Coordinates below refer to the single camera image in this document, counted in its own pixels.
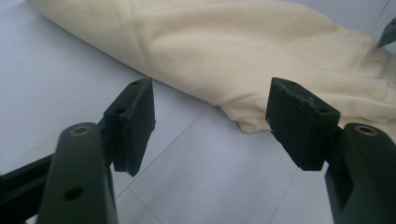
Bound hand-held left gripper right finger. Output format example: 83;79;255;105
265;77;342;172

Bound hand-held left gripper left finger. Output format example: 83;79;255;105
98;77;157;177

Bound cream baby pants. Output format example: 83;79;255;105
29;0;396;145

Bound white table cover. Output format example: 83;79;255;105
0;0;396;224

